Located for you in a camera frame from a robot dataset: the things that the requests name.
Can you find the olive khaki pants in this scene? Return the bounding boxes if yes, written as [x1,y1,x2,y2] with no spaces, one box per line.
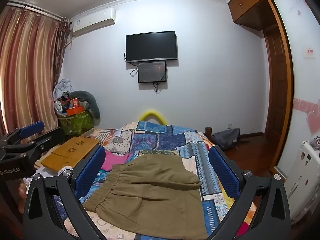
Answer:
[83,154,208,239]

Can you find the pink folded garment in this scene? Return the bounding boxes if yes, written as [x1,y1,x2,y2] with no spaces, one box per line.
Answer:
[101,150,132,172]

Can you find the wooden lap desk board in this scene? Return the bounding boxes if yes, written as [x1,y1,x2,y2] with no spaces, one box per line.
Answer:
[41,137,99,172]

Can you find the orange box in basket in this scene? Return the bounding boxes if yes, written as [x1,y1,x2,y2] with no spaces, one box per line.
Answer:
[66,106,84,116]

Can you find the white crumpled cloth pile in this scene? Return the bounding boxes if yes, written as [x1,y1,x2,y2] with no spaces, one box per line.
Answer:
[53,79,75,100]

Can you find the patchwork patterned bed quilt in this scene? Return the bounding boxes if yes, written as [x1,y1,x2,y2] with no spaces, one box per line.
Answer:
[80,121,234,239]

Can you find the yellow curved foam pillow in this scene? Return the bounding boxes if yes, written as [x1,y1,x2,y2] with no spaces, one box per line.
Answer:
[139,109,168,125]

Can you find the striped pink window curtain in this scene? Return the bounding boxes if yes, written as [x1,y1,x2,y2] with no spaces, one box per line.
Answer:
[1,6,70,135]

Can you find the grey backpack on floor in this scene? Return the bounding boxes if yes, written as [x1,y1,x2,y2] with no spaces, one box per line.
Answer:
[211,128,240,151]

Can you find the small black wall monitor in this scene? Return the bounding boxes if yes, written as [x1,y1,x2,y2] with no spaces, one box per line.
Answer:
[138,61,167,83]

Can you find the white wall air conditioner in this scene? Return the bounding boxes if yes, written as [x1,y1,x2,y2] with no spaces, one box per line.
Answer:
[72,8,116,37]

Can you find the black wall television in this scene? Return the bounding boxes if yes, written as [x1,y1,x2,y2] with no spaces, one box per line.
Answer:
[125,31,178,63]

